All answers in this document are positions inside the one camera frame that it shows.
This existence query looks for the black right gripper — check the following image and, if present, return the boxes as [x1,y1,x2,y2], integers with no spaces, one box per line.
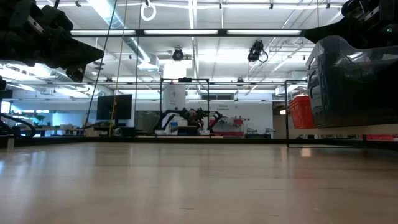
[303,0,398,50]

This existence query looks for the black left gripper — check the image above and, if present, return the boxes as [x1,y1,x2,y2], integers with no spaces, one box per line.
[0,0,104,83]

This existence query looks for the red background shelf bins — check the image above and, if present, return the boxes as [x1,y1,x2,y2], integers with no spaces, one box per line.
[211,117,244,137]

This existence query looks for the black computer monitor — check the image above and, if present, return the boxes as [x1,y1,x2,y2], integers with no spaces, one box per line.
[96,93,134,121]

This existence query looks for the black ceiling-mounted device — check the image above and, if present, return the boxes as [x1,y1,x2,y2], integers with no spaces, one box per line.
[247,39,269,63]

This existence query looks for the orange perforated plastic basket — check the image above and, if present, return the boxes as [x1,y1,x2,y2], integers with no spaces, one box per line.
[287,95,315,130]

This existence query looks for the white pillar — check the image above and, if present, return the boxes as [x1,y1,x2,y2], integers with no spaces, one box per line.
[162,60,187,111]

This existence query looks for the black background robot arms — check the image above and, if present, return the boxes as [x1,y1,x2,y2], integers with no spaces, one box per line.
[153,106,224,135]

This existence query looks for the red crate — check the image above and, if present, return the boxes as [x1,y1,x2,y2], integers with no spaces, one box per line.
[365,134,396,141]

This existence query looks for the person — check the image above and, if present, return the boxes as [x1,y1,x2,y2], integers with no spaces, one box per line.
[187,108,203,129]

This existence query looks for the long black hanging cable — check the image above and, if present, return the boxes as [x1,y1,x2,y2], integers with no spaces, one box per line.
[83,0,118,129]

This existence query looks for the black aluminium rig frame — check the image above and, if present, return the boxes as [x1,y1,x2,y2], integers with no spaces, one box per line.
[0,29,398,150]

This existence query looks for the white cable loop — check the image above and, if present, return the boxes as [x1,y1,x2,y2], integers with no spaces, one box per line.
[140,0,157,22]

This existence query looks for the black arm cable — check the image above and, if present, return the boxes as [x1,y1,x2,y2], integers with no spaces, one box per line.
[0,111,37,139]

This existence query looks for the black round ceiling camera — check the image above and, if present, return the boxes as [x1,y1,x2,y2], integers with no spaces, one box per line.
[172,47,185,62]

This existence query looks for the black background metal frame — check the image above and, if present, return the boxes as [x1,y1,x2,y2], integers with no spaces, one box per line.
[159,77,211,138]

